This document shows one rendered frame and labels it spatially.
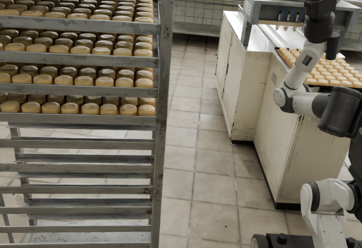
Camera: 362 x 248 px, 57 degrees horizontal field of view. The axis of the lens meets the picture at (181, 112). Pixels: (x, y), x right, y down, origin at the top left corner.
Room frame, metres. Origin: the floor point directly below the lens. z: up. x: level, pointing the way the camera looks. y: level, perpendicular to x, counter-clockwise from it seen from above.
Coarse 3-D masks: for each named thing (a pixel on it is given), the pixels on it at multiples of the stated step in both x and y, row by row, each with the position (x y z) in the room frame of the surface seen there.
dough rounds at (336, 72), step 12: (300, 48) 2.13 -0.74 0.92; (288, 60) 1.92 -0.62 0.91; (324, 60) 1.93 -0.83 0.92; (336, 60) 1.99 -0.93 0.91; (312, 72) 1.71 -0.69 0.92; (324, 72) 1.72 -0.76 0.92; (336, 72) 1.75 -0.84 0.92; (348, 72) 1.76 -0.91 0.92; (312, 84) 1.57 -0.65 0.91; (324, 84) 1.57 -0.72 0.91; (336, 84) 1.58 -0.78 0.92; (348, 84) 1.58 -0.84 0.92; (360, 84) 1.59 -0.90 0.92
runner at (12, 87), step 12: (0, 84) 0.78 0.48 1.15; (12, 84) 0.79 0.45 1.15; (24, 84) 0.79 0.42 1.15; (36, 84) 0.79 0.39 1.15; (48, 84) 0.80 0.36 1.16; (60, 84) 0.80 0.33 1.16; (108, 96) 0.82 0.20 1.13; (120, 96) 0.82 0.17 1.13; (132, 96) 0.82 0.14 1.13; (144, 96) 0.83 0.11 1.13; (156, 96) 0.83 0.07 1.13
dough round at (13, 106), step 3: (3, 102) 0.84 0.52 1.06; (6, 102) 0.85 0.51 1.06; (9, 102) 0.85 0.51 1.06; (12, 102) 0.85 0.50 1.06; (15, 102) 0.85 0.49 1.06; (0, 105) 0.83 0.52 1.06; (3, 105) 0.82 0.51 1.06; (6, 105) 0.83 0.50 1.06; (9, 105) 0.83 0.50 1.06; (12, 105) 0.83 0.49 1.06; (15, 105) 0.83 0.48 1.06; (18, 105) 0.84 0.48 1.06; (3, 108) 0.81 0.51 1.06; (6, 108) 0.81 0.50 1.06; (9, 108) 0.82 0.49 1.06; (12, 108) 0.82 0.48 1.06; (15, 108) 0.82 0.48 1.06; (18, 108) 0.84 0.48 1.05; (3, 111) 0.81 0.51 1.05; (6, 111) 0.81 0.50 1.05; (9, 111) 0.81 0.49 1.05; (12, 111) 0.82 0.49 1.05; (15, 111) 0.82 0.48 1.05
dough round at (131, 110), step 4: (124, 104) 0.90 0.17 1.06; (128, 104) 0.90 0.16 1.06; (132, 104) 0.90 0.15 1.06; (120, 108) 0.87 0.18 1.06; (124, 108) 0.87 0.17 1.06; (128, 108) 0.87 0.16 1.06; (132, 108) 0.88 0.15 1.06; (136, 108) 0.88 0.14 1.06; (120, 112) 0.87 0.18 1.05; (124, 112) 0.85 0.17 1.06; (128, 112) 0.85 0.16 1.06; (132, 112) 0.86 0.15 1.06; (136, 112) 0.88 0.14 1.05
